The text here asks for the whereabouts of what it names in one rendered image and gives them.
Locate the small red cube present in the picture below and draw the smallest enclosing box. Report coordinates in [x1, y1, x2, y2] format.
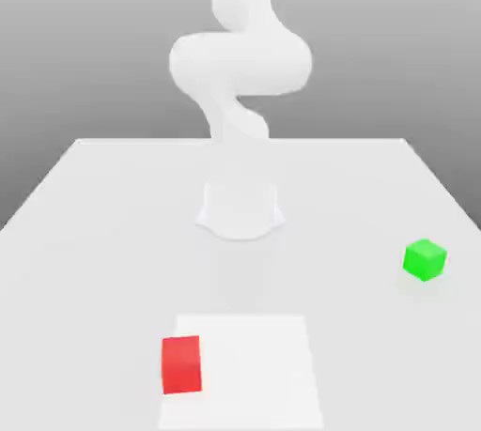
[161, 334, 203, 395]

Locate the small green cube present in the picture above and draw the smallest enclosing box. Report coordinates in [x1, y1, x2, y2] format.
[402, 238, 448, 283]

